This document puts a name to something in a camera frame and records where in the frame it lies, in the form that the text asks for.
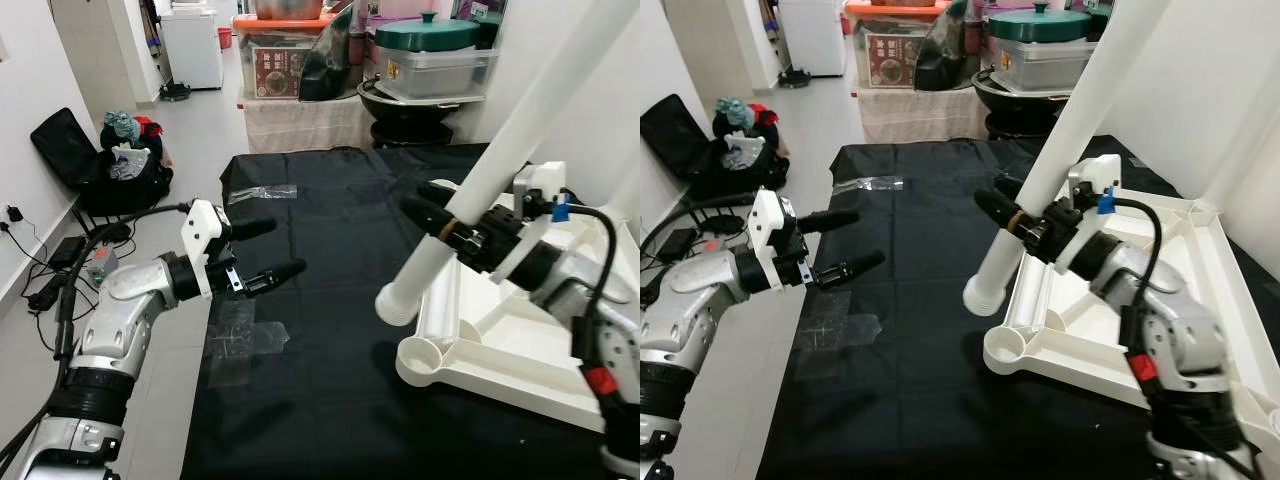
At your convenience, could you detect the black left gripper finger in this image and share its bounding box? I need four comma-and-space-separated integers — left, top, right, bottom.
225, 217, 279, 245
241, 258, 308, 298
795, 207, 862, 237
813, 250, 888, 291

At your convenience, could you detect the white plastic table leg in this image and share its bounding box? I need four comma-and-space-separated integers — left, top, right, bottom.
375, 0, 641, 326
962, 0, 1171, 318
1200, 30, 1280, 213
595, 100, 641, 216

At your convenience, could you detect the clear tape cross patch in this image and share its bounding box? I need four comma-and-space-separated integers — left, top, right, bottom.
795, 295, 881, 351
205, 300, 291, 366

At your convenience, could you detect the black wok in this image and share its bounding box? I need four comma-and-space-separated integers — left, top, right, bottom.
358, 78, 471, 149
972, 68, 1076, 139

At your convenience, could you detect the white plastic wrapper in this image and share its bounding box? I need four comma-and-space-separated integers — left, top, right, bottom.
108, 145, 151, 181
722, 130, 766, 169

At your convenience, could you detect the black power adapter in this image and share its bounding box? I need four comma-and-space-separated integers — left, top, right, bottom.
655, 228, 701, 263
48, 235, 89, 269
28, 275, 66, 311

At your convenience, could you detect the clear plastic storage container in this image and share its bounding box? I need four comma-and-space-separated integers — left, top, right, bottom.
378, 45, 496, 99
990, 35, 1101, 93

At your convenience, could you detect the black tablecloth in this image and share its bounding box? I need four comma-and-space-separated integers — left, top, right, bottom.
755, 135, 1280, 480
180, 143, 641, 480

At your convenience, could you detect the black plastic bag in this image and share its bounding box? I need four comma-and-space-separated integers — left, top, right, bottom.
298, 10, 366, 103
915, 0, 976, 93

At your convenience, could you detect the white cabinet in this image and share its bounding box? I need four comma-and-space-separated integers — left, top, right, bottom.
160, 8, 226, 91
778, 0, 846, 79

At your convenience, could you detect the steel cooking pot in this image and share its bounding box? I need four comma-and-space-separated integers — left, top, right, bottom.
252, 0, 326, 21

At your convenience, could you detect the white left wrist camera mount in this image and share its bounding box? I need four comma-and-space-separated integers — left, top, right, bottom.
748, 188, 801, 293
180, 200, 236, 301

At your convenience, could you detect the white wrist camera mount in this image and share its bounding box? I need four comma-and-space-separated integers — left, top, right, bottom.
748, 188, 801, 293
490, 160, 569, 286
180, 200, 236, 301
1055, 155, 1123, 279

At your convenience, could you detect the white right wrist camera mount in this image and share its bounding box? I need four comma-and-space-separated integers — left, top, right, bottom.
490, 160, 569, 286
1055, 155, 1123, 279

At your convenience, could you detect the black floor cable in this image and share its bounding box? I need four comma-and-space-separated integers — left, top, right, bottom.
0, 215, 131, 361
640, 200, 741, 291

